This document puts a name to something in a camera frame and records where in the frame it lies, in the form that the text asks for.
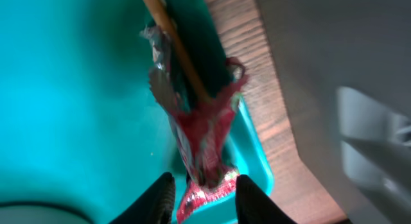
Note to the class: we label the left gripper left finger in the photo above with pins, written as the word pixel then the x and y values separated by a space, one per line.
pixel 154 206

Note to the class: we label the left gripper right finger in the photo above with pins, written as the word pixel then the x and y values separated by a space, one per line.
pixel 253 206

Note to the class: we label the red snack wrapper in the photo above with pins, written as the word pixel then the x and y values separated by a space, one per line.
pixel 200 131

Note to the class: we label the grey dishwasher rack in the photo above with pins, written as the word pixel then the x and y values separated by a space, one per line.
pixel 344 71

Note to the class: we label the right wooden chopstick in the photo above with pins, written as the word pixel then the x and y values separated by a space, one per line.
pixel 162 19

